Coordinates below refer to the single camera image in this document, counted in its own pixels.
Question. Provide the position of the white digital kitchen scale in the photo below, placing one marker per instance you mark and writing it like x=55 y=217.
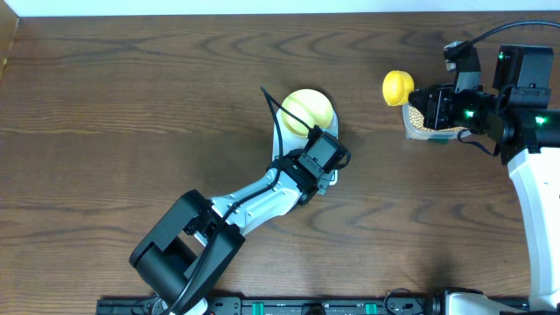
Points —
x=322 y=152

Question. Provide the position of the clear plastic container of soybeans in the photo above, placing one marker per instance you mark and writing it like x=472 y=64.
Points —
x=415 y=130

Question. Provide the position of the pale yellow bowl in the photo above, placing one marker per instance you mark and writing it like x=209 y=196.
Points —
x=310 y=106

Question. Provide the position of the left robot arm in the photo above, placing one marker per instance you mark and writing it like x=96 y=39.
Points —
x=190 y=247

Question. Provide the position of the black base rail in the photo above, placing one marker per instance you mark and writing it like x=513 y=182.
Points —
x=260 y=306

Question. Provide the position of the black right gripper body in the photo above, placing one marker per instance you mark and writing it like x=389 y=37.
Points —
x=469 y=108

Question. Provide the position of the cardboard box at edge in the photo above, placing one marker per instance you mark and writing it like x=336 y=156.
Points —
x=9 y=23

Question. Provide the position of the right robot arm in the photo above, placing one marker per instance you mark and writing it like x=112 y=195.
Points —
x=526 y=134

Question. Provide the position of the yellow plastic measuring scoop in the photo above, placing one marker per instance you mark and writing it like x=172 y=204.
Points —
x=396 y=87

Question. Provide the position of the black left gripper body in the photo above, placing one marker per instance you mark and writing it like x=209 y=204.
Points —
x=316 y=185

